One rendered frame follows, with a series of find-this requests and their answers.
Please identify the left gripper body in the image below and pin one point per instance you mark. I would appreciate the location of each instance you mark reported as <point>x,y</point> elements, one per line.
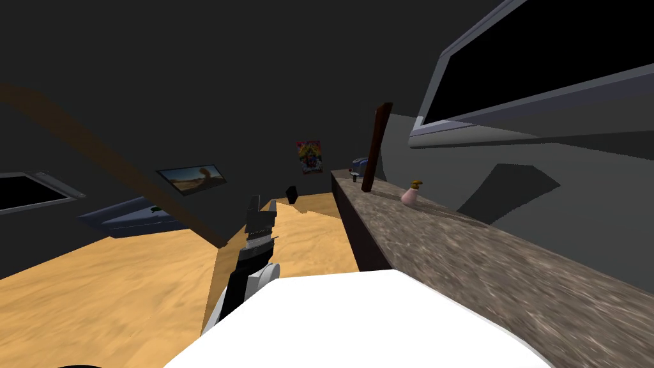
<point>261,224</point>

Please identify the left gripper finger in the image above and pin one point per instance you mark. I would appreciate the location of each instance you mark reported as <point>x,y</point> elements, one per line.
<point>254,203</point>
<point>272,207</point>

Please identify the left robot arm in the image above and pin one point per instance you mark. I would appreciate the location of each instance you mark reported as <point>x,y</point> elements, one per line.
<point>244,278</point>

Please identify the small black box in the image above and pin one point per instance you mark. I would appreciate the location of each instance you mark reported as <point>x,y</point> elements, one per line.
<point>292,194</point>

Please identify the colourful poster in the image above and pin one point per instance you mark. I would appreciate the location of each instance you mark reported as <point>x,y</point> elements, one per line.
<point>309,156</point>

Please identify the landscape picture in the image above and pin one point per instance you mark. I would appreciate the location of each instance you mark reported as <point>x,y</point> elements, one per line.
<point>193,178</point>

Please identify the blue appliance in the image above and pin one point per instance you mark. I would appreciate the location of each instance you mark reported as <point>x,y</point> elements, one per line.
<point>360,165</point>

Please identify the tall dark brown board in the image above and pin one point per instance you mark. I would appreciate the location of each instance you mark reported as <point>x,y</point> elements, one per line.
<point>375,148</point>

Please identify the blue grey bed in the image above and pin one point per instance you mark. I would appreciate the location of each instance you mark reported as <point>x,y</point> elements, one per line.
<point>130,217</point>

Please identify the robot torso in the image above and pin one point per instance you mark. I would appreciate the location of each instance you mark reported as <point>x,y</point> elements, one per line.
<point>352,327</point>

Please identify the pink bottle with brown cap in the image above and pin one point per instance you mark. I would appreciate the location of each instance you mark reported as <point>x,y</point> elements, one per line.
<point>411,194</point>

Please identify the small grey framed window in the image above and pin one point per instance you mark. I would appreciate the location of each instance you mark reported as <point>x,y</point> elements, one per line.
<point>28,191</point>

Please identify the large grey framed window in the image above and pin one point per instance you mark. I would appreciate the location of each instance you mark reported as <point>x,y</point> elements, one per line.
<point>536,61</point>

